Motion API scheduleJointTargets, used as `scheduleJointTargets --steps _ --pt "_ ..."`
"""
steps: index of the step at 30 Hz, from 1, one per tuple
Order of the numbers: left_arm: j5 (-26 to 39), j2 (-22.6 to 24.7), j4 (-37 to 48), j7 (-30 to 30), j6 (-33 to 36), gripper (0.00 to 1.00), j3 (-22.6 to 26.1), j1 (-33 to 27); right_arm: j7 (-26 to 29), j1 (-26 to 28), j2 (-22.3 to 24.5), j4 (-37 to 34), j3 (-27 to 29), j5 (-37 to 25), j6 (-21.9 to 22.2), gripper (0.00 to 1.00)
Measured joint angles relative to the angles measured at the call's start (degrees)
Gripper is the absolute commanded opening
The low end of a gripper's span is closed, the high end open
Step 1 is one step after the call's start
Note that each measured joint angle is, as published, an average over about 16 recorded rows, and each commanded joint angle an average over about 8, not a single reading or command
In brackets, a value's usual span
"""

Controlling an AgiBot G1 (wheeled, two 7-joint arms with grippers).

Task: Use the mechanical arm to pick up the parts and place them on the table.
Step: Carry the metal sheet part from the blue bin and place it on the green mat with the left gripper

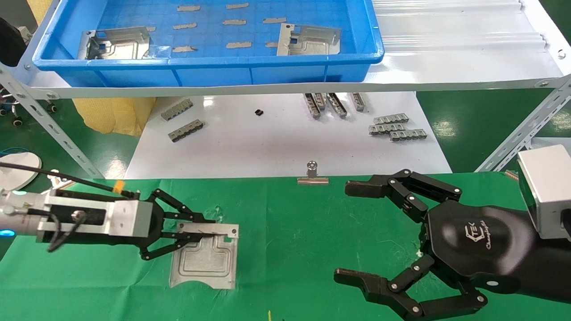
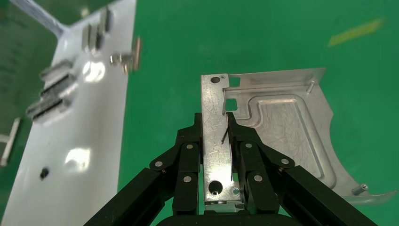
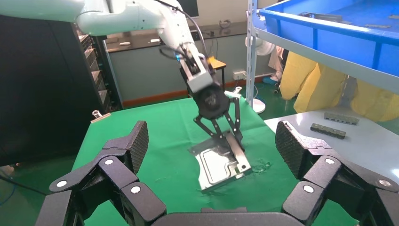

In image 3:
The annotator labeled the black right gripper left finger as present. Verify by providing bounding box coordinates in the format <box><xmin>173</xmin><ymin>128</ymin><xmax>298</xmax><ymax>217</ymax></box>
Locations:
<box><xmin>35</xmin><ymin>121</ymin><xmax>168</xmax><ymax>226</ymax></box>

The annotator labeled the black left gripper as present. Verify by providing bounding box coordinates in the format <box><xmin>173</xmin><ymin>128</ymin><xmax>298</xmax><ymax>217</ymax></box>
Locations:
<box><xmin>193</xmin><ymin>86</ymin><xmax>246</xmax><ymax>153</ymax></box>

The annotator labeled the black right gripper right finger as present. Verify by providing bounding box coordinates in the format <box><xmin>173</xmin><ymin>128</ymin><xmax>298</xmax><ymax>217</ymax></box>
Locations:
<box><xmin>275</xmin><ymin>121</ymin><xmax>399</xmax><ymax>226</ymax></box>

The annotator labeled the stamped sheet metal bracket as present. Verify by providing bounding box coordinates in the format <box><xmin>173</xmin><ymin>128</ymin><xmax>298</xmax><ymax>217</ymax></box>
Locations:
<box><xmin>188</xmin><ymin>131</ymin><xmax>253</xmax><ymax>192</ymax></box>

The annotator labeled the silver binder clip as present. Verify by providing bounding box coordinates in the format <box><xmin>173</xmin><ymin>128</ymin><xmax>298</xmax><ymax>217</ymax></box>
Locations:
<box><xmin>226</xmin><ymin>87</ymin><xmax>243</xmax><ymax>99</ymax></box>
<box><xmin>90</xmin><ymin>110</ymin><xmax>112</xmax><ymax>124</ymax></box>

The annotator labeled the white standing fan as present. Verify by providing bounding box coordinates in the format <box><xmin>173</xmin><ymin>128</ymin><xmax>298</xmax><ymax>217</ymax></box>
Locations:
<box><xmin>244</xmin><ymin>36</ymin><xmax>277</xmax><ymax>114</ymax></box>

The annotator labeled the gray slotted metal bar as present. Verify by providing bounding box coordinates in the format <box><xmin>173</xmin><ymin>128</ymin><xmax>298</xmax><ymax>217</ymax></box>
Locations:
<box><xmin>323</xmin><ymin>112</ymin><xmax>360</xmax><ymax>126</ymax></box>
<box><xmin>310</xmin><ymin>122</ymin><xmax>347</xmax><ymax>140</ymax></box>

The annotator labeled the green table cloth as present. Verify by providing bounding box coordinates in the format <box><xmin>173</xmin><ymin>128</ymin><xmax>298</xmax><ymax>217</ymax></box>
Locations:
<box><xmin>72</xmin><ymin>95</ymin><xmax>359</xmax><ymax>226</ymax></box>

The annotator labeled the yellow topped stool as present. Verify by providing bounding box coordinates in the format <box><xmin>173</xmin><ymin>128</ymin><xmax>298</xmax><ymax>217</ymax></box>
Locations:
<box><xmin>207</xmin><ymin>56</ymin><xmax>228</xmax><ymax>91</ymax></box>

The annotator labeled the white metal shelf rack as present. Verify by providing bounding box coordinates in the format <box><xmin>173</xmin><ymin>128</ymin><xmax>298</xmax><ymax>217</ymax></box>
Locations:
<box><xmin>245</xmin><ymin>0</ymin><xmax>399</xmax><ymax>108</ymax></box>

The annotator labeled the person in white clothing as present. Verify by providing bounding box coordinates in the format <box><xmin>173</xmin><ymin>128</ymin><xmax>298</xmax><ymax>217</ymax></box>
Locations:
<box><xmin>262</xmin><ymin>45</ymin><xmax>290</xmax><ymax>86</ymax></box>

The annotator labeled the black drawer cabinet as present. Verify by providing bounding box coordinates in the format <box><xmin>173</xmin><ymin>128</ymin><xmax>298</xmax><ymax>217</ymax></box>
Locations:
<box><xmin>0</xmin><ymin>14</ymin><xmax>124</xmax><ymax>168</ymax></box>

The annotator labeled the dark workbench counter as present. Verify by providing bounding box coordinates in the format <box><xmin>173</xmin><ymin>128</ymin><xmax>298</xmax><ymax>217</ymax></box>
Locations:
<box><xmin>104</xmin><ymin>21</ymin><xmax>250</xmax><ymax>54</ymax></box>

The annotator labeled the black monitor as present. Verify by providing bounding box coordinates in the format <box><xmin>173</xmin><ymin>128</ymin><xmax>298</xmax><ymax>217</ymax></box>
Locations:
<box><xmin>176</xmin><ymin>0</ymin><xmax>200</xmax><ymax>18</ymax></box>

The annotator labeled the blue plastic bin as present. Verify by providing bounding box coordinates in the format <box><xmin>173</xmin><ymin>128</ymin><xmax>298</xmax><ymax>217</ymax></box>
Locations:
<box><xmin>259</xmin><ymin>0</ymin><xmax>399</xmax><ymax>79</ymax></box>

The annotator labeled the thin blue cable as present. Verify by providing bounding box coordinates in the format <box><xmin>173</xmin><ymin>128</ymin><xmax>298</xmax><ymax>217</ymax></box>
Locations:
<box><xmin>253</xmin><ymin>83</ymin><xmax>265</xmax><ymax>104</ymax></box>

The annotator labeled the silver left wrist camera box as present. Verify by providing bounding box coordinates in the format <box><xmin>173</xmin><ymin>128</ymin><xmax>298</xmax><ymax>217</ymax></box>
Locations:
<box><xmin>181</xmin><ymin>61</ymin><xmax>219</xmax><ymax>94</ymax></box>

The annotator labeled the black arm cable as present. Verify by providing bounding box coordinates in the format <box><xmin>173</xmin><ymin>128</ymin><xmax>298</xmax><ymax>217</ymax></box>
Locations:
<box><xmin>154</xmin><ymin>0</ymin><xmax>209</xmax><ymax>58</ymax></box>

